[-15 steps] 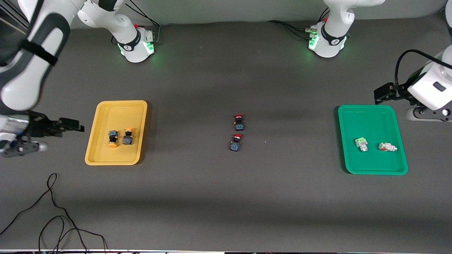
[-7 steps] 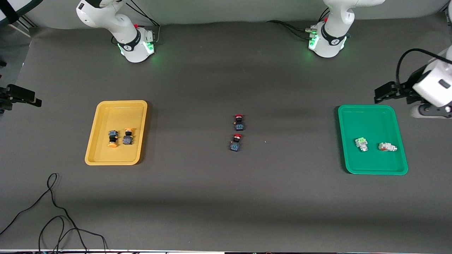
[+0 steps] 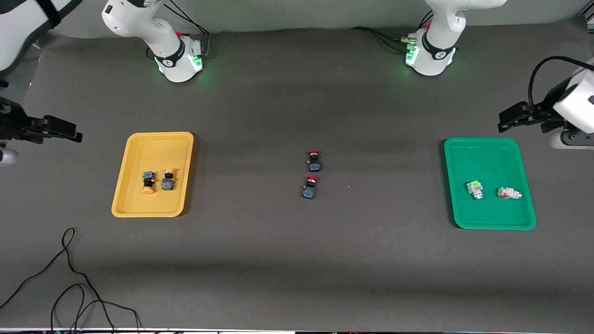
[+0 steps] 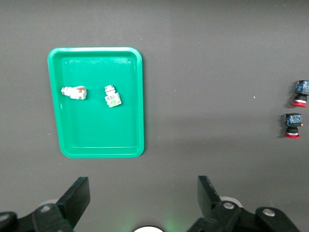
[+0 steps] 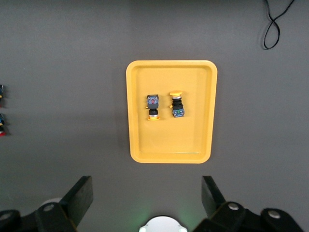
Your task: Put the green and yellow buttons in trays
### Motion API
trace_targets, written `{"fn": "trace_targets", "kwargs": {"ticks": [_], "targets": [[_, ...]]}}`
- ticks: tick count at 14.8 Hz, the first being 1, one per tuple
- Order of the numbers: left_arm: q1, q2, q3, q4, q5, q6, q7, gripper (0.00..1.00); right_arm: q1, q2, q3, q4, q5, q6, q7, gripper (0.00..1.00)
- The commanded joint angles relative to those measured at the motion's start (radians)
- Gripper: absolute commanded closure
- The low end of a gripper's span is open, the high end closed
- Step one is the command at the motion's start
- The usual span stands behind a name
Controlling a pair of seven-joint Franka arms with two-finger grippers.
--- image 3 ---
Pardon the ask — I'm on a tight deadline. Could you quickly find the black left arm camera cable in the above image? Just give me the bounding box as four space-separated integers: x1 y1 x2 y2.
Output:
529 56 594 113

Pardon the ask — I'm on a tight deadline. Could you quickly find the yellow plastic tray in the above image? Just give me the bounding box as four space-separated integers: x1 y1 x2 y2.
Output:
111 131 194 218

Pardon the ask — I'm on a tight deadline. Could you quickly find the dark grey table mat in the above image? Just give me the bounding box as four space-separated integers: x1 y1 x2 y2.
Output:
0 16 594 331

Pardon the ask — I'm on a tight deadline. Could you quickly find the thin black loose cable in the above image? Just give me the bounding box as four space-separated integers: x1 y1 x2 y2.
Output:
0 227 142 333

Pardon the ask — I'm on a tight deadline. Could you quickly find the green plastic tray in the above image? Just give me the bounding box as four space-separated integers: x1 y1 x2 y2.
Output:
444 137 537 231

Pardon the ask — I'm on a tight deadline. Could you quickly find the red push button switch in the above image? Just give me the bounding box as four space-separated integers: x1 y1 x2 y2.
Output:
302 176 319 200
306 149 323 173

